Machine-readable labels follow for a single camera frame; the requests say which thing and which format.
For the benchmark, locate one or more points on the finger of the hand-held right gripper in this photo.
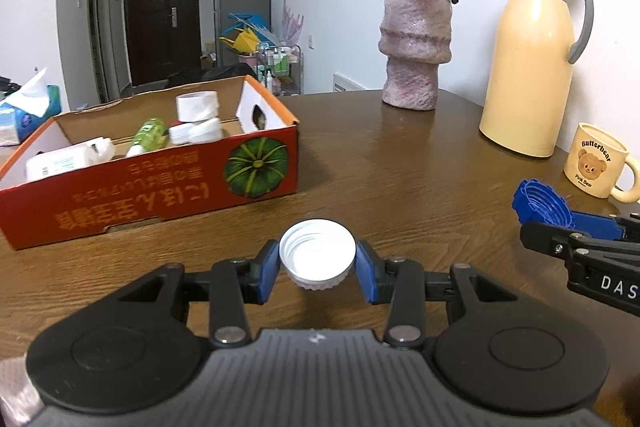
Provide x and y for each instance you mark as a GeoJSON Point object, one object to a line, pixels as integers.
{"type": "Point", "coordinates": [600, 226]}
{"type": "Point", "coordinates": [550, 239]}

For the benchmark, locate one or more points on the dark wooden door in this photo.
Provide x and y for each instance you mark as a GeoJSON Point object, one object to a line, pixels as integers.
{"type": "Point", "coordinates": [160, 32]}

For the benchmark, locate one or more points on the white ribbed lid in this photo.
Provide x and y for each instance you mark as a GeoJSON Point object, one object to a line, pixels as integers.
{"type": "Point", "coordinates": [317, 257]}

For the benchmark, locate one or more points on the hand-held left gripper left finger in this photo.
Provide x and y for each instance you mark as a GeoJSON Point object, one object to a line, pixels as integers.
{"type": "Point", "coordinates": [267, 269]}

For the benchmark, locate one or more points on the blue and yellow plastic items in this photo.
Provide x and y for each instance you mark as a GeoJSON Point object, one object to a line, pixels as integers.
{"type": "Point", "coordinates": [245, 37]}

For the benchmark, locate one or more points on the blue tissue box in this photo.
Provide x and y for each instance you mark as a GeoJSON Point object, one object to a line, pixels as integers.
{"type": "Point", "coordinates": [25, 117]}

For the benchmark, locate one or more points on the white plastic case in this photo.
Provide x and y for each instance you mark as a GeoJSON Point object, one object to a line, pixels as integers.
{"type": "Point", "coordinates": [57, 163]}

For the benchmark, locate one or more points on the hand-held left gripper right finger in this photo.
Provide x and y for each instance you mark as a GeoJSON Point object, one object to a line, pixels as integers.
{"type": "Point", "coordinates": [366, 274]}

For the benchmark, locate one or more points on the yellow bear mug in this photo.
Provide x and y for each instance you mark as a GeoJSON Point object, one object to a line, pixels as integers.
{"type": "Point", "coordinates": [592, 162]}

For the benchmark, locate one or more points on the white tape roll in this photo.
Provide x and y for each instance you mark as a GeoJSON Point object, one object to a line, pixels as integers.
{"type": "Point", "coordinates": [197, 107]}

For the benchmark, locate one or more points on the blue bottle cap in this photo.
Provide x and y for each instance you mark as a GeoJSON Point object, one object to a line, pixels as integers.
{"type": "Point", "coordinates": [542, 204]}

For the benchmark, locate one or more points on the pink ceramic vase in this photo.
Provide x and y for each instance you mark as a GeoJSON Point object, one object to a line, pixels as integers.
{"type": "Point", "coordinates": [415, 47]}

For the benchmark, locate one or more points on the side doorway frame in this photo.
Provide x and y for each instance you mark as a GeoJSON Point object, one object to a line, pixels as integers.
{"type": "Point", "coordinates": [97, 22]}

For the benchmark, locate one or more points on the tall white bottle cap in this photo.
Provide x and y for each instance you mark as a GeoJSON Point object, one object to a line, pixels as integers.
{"type": "Point", "coordinates": [207, 130]}

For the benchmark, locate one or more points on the red cardboard box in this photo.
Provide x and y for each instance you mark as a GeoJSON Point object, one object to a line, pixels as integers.
{"type": "Point", "coordinates": [150, 192]}

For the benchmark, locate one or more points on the green spray bottle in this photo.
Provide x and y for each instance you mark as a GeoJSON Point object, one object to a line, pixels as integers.
{"type": "Point", "coordinates": [147, 134]}

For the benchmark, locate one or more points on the pale fuzzy cloth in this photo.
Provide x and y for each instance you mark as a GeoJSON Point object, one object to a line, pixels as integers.
{"type": "Point", "coordinates": [15, 392]}

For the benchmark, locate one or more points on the purple wrapped bouquet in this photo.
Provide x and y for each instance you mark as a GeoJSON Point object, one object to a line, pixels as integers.
{"type": "Point", "coordinates": [292, 24]}

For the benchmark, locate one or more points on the yellow thermos jug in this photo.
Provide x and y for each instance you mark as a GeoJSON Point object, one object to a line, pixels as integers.
{"type": "Point", "coordinates": [530, 72]}

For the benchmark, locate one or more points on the black folding stand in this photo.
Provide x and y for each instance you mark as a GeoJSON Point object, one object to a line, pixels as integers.
{"type": "Point", "coordinates": [6, 84]}

